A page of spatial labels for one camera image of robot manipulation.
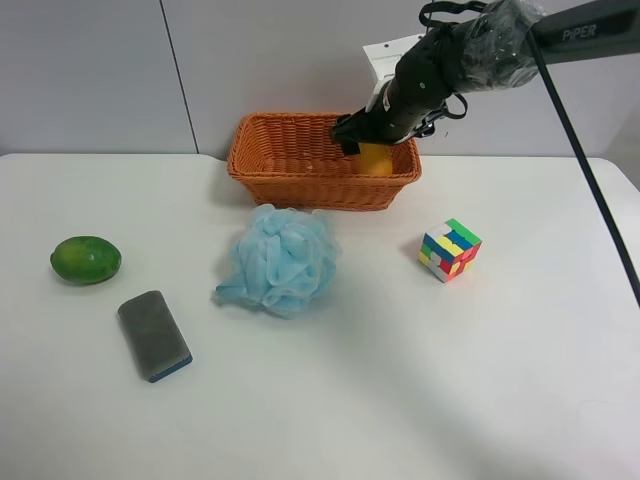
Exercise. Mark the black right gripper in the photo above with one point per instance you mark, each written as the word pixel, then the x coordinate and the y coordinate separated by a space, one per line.
pixel 404 105

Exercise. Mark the yellow mango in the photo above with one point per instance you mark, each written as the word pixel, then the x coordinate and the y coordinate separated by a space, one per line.
pixel 374 160

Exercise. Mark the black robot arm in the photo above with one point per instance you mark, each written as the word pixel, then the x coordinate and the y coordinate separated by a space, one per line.
pixel 471 47

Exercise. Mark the orange wicker basket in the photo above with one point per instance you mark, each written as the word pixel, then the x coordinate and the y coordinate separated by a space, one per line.
pixel 288 160

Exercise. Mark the green lemon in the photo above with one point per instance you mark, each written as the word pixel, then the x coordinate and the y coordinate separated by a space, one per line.
pixel 85 260

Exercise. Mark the blue mesh bath sponge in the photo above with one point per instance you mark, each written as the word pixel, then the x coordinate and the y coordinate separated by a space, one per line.
pixel 284 259

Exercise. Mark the multicolour puzzle cube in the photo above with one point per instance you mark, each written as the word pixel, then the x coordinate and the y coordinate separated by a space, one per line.
pixel 448 250

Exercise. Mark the grey blue board eraser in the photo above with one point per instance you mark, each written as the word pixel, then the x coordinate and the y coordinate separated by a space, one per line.
pixel 157 344

